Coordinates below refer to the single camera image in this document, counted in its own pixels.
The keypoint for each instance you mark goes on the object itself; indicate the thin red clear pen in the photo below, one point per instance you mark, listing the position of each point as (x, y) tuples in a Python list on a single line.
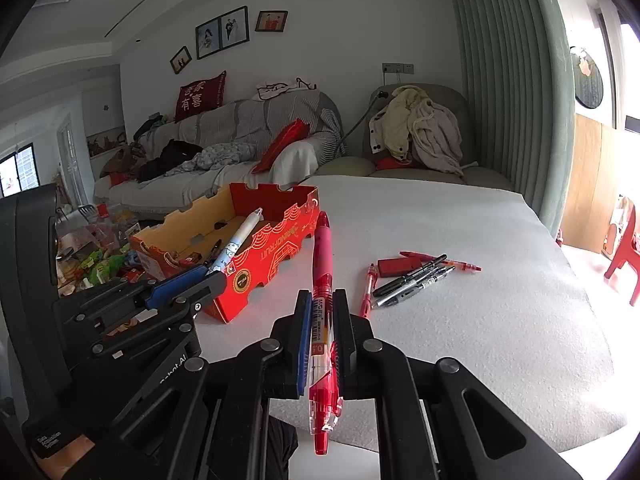
[(465, 266)]

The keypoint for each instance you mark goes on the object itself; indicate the green armchair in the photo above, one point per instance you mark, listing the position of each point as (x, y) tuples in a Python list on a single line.
[(465, 110)]

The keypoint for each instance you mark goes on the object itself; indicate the red picture frame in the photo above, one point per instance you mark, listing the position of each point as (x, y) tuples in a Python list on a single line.
[(271, 21)]

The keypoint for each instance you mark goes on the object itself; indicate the red cloth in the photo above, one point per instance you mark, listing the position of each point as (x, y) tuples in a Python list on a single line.
[(392, 163)]

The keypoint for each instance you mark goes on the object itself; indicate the small dark picture frame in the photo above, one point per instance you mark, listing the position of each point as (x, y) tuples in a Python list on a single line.
[(180, 60)]

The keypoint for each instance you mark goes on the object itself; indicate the round black wall decoration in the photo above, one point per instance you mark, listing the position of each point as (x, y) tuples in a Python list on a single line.
[(589, 80)]

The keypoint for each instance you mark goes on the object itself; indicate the beige toy horse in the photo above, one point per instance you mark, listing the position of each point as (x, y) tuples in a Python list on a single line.
[(616, 220)]

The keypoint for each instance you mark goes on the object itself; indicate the person's left hand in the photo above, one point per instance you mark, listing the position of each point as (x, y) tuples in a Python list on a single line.
[(62, 455)]

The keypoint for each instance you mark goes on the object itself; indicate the small dark framed window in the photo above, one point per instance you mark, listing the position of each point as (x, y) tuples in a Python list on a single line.
[(17, 170)]

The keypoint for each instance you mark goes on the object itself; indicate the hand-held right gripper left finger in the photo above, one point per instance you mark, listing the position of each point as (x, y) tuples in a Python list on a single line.
[(301, 360)]

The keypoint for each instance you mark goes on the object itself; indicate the wooden board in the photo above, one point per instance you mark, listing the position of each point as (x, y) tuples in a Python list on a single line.
[(590, 180)]

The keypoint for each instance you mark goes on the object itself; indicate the grey striped covered sofa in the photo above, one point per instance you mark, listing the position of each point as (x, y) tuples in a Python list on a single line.
[(260, 115)]

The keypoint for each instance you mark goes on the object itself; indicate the white patterned pen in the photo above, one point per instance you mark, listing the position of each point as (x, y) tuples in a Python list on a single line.
[(237, 240)]

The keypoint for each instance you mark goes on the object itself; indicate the pile of beige clothes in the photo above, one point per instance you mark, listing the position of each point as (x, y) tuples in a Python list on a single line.
[(425, 130)]

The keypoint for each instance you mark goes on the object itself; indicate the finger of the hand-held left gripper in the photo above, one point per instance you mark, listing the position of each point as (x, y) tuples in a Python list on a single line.
[(175, 285), (212, 285)]

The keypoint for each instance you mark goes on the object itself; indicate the red plastic chair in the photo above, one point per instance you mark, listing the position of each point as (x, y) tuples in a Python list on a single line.
[(625, 260)]

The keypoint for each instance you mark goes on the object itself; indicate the light blue crumpled cloth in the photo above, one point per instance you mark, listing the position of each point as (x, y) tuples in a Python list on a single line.
[(225, 155)]

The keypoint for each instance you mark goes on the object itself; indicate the wall socket strip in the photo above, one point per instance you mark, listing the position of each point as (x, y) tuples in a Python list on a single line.
[(398, 68)]

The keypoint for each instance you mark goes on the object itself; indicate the red cardboard box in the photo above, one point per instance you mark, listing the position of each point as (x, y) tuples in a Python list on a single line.
[(265, 260)]

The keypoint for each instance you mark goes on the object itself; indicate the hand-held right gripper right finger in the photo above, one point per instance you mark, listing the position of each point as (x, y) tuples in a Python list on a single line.
[(340, 340)]

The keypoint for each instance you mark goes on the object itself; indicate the red retractable gel pen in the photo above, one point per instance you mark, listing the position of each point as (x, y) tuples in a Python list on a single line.
[(322, 270), (367, 292)]

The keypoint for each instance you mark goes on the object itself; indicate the red rectangular block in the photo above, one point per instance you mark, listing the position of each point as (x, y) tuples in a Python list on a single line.
[(395, 266)]

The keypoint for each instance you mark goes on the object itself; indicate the pile of colourful snack packets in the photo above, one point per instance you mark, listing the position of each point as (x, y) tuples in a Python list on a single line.
[(100, 260)]

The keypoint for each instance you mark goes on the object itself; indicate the black picture frame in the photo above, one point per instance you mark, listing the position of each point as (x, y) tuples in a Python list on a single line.
[(234, 27), (209, 37)]

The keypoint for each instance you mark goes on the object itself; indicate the plain red cushion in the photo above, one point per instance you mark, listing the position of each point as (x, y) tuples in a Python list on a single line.
[(282, 145)]

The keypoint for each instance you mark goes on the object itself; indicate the black clothes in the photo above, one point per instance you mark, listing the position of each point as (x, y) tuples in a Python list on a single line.
[(170, 157)]

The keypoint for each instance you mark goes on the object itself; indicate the green pleated curtain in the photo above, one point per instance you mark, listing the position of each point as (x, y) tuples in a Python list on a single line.
[(500, 85)]

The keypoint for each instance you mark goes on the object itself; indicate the red printed cushion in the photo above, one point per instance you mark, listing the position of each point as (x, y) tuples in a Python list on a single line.
[(200, 96)]

